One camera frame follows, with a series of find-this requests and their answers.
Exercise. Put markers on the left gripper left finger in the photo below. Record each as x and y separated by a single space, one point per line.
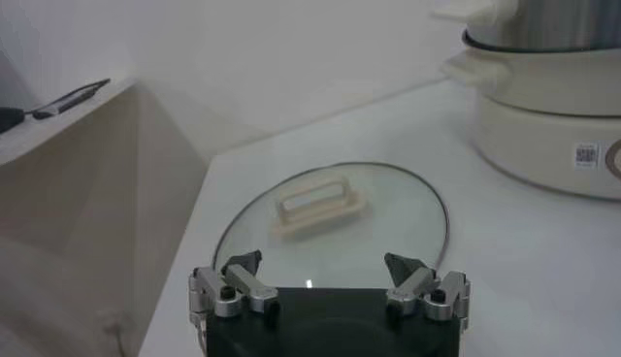
213 291

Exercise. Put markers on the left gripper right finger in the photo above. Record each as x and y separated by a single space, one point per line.
412 288

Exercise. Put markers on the cream electric cooking pot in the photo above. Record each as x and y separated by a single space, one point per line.
533 140

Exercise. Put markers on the white side table with mouse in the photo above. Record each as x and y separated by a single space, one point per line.
14 143

